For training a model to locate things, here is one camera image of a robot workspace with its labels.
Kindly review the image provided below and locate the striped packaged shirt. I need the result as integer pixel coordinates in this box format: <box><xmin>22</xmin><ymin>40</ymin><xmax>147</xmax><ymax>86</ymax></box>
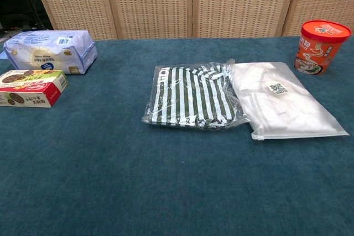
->
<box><xmin>142</xmin><ymin>59</ymin><xmax>244</xmax><ymax>131</ymax></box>

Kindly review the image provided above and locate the white packaged shirt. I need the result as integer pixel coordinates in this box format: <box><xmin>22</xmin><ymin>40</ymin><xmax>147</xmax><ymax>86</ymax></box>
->
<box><xmin>231</xmin><ymin>61</ymin><xmax>350</xmax><ymax>140</ymax></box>

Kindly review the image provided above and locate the blue felt table mat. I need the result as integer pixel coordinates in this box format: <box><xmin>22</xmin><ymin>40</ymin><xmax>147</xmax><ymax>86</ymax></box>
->
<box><xmin>0</xmin><ymin>35</ymin><xmax>354</xmax><ymax>236</ymax></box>

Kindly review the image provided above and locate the wicker folding screen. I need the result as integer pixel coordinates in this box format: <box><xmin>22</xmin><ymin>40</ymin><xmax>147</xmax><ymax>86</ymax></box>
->
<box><xmin>29</xmin><ymin>0</ymin><xmax>354</xmax><ymax>40</ymax></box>

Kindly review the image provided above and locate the white blue tissue pack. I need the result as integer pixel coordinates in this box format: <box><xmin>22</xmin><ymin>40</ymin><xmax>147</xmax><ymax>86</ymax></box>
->
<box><xmin>3</xmin><ymin>30</ymin><xmax>98</xmax><ymax>75</ymax></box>

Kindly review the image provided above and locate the red green cookie box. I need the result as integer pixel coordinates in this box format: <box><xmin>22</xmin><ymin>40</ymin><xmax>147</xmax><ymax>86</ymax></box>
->
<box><xmin>0</xmin><ymin>69</ymin><xmax>69</xmax><ymax>108</ymax></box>

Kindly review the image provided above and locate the red instant noodle cup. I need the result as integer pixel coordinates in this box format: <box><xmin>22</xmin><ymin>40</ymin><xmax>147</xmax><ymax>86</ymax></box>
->
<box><xmin>293</xmin><ymin>19</ymin><xmax>352</xmax><ymax>76</ymax></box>

